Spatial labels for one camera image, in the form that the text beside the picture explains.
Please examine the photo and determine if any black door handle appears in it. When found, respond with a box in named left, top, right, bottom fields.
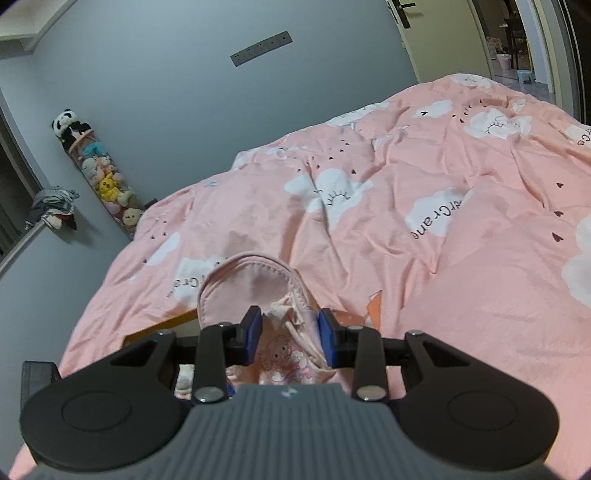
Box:
left=396, top=2, right=417, bottom=30

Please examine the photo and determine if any beige door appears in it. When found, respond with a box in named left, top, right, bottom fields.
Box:
left=385, top=0, right=496, bottom=85

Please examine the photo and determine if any tube of plush toys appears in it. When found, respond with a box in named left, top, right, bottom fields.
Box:
left=65, top=130, right=147, bottom=241

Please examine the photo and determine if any wall socket panel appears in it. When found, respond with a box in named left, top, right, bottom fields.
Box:
left=230, top=30, right=294, bottom=68

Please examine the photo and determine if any white wall shelf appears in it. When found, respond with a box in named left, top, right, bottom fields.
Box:
left=0, top=0, right=78, bottom=52

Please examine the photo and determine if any dark wooden chair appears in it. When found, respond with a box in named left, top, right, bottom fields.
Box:
left=502, top=17, right=528, bottom=65

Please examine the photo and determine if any pink drawstring bag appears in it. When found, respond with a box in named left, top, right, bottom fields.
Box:
left=196, top=251, right=334, bottom=387

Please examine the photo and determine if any pile of clothes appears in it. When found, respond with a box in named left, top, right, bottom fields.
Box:
left=25, top=185, right=81, bottom=232

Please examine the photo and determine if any white door frame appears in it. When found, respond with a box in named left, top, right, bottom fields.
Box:
left=531, top=0, right=588, bottom=126

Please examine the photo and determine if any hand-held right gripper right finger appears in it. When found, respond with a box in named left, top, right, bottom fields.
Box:
left=318, top=308, right=469, bottom=402

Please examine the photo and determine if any panda plush toy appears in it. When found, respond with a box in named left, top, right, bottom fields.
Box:
left=52, top=108, right=93, bottom=151

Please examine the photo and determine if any window frame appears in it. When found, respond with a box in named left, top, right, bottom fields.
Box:
left=0, top=106, right=49, bottom=278

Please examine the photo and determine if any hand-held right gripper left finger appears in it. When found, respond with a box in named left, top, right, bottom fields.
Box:
left=110, top=305, right=264, bottom=406

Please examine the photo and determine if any pink printed blanket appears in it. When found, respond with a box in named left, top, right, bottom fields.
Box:
left=9, top=73, right=591, bottom=478

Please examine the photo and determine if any white cloth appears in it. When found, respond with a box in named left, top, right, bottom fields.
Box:
left=174, top=364, right=195, bottom=400

